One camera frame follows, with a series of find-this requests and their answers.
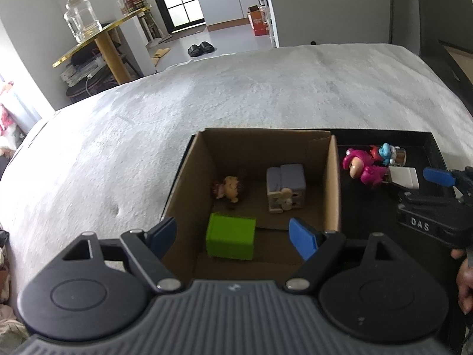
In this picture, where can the blue-grey toy block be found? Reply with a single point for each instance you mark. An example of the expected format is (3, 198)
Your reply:
(288, 177)

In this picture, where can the pink doll figure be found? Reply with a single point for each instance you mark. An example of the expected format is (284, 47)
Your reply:
(369, 173)

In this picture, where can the clear glass jar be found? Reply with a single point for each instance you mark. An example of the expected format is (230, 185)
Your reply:
(83, 22)

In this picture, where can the black slipper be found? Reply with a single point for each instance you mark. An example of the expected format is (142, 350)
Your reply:
(194, 50)
(207, 47)

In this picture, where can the dark bag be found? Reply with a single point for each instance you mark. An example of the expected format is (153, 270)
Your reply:
(92, 90)

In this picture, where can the floral patterned cloth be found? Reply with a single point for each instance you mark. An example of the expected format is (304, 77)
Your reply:
(5, 122)

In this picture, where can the green toy block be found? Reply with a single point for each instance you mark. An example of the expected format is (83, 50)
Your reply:
(231, 236)

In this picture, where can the small brown-haired figure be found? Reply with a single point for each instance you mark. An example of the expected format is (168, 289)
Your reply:
(231, 186)

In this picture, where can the person's right hand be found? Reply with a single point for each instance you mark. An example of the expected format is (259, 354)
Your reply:
(466, 288)

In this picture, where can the black tray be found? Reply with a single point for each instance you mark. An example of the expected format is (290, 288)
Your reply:
(369, 210)

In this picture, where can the gold-edged side table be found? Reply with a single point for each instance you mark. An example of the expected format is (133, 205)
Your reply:
(107, 50)

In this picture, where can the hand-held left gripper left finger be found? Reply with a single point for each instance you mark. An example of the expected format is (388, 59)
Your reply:
(162, 235)

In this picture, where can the white fuzzy blanket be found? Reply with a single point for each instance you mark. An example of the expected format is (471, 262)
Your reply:
(258, 92)

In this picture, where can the orange cardboard box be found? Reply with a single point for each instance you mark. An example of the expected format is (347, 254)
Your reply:
(258, 22)

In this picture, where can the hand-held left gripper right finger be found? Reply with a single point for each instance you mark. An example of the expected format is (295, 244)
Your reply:
(303, 238)

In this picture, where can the small blue-headed figure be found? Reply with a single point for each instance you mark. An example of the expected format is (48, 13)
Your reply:
(386, 151)

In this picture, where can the dark grey board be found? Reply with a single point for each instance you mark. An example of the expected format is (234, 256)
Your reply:
(425, 7)

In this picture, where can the yellow slipper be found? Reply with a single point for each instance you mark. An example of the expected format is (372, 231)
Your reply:
(161, 52)

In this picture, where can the small brown cylinder toy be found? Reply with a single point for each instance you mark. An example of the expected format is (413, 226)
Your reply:
(400, 157)

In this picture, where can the brown cardboard box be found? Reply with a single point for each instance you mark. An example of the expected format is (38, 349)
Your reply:
(325, 192)

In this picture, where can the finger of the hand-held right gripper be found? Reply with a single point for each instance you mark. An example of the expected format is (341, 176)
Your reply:
(425, 202)
(439, 176)

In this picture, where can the white toy block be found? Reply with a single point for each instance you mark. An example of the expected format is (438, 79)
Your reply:
(404, 176)

